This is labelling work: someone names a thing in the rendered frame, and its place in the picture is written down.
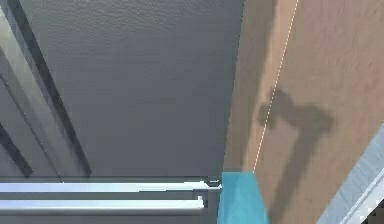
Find teal block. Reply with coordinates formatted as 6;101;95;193
217;171;270;224

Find grey fridge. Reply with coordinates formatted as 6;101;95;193
0;0;246;224

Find silver fridge handle bar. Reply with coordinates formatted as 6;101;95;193
0;195;206;212
0;180;223;194

